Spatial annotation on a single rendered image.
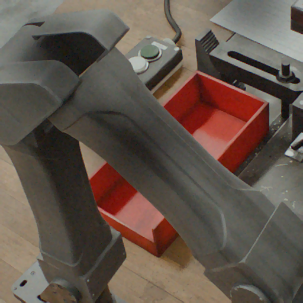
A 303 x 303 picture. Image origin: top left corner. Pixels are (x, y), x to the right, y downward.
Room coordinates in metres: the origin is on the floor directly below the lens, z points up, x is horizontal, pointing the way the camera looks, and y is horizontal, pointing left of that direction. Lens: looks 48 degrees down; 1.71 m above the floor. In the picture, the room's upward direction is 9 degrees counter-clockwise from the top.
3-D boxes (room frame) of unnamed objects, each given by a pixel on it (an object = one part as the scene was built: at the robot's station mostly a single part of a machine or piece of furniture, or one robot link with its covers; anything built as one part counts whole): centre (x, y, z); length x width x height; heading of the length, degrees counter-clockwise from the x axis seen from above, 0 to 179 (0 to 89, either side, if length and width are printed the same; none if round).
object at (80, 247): (0.49, 0.09, 1.15); 0.07 x 0.06 x 0.33; 142
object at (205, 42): (0.84, -0.12, 0.95); 0.06 x 0.03 x 0.09; 45
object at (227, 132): (0.69, -0.03, 0.93); 0.25 x 0.12 x 0.06; 135
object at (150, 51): (0.91, -0.02, 0.93); 0.03 x 0.03 x 0.02
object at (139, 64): (0.88, 0.00, 0.93); 0.03 x 0.03 x 0.02
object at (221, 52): (0.80, -0.16, 0.95); 0.15 x 0.03 x 0.10; 45
